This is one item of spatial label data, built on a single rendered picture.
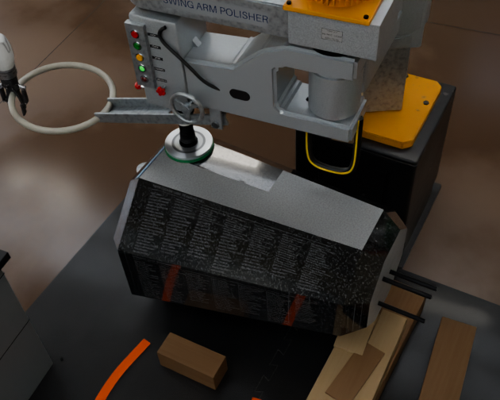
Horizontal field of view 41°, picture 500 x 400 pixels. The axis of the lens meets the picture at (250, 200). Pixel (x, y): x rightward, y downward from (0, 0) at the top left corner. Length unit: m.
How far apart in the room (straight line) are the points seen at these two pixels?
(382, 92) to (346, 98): 0.78
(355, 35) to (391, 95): 1.05
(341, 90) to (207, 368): 1.42
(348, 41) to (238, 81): 0.50
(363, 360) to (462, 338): 0.52
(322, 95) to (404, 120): 0.88
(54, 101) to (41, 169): 0.65
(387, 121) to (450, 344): 1.05
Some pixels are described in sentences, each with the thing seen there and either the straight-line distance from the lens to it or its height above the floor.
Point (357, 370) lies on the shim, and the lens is 2.96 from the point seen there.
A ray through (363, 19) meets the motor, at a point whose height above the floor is 1.71.
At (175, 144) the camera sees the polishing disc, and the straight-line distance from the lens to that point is 2.98.
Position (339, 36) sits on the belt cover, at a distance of 2.17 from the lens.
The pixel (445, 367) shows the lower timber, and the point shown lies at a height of 0.12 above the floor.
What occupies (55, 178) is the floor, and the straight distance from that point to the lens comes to 4.23.
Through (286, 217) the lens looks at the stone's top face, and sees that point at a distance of 2.68.
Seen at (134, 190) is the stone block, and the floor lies 0.77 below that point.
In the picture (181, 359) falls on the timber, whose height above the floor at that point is 0.14.
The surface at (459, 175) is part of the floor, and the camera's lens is 4.09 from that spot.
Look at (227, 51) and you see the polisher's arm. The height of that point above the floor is 1.39.
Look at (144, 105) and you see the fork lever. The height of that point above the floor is 0.95.
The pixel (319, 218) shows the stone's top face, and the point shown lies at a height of 0.82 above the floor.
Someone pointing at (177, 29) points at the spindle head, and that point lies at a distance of 2.47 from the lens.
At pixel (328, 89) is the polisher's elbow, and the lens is 2.35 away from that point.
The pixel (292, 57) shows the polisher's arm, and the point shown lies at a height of 1.50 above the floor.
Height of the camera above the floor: 2.85
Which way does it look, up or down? 48 degrees down
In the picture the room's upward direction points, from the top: 5 degrees counter-clockwise
